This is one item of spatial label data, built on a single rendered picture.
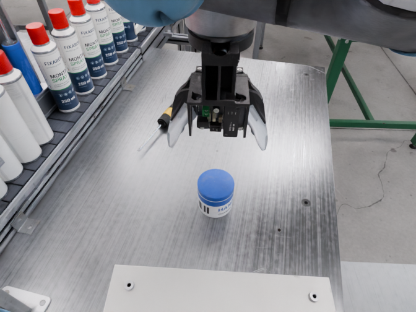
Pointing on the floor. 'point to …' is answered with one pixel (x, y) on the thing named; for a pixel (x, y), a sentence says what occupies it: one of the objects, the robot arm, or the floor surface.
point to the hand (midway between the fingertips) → (216, 145)
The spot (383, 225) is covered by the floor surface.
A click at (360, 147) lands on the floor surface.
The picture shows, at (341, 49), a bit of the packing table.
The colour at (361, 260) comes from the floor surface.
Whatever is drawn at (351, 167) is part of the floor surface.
